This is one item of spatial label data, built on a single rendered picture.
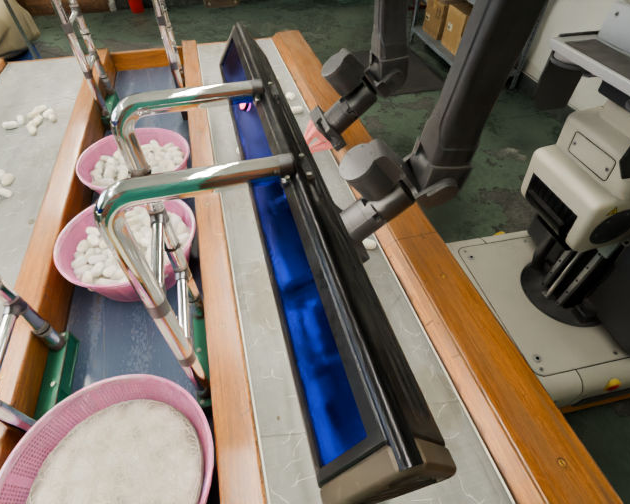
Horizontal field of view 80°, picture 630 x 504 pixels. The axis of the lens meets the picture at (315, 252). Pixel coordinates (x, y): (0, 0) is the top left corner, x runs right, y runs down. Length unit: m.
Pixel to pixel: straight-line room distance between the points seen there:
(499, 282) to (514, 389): 0.82
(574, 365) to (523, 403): 0.72
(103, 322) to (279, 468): 0.45
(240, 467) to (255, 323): 0.23
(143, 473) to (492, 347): 0.54
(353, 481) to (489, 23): 0.40
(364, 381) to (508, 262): 1.32
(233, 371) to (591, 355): 1.09
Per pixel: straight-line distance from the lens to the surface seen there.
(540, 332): 1.36
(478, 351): 0.65
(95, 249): 0.89
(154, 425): 0.64
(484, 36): 0.45
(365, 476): 0.22
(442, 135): 0.50
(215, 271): 0.71
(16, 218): 1.05
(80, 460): 0.67
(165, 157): 1.07
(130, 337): 0.79
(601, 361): 1.40
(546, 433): 0.64
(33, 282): 0.84
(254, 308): 0.68
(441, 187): 0.53
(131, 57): 1.80
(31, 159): 1.24
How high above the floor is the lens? 1.30
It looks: 48 degrees down
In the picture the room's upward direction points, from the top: straight up
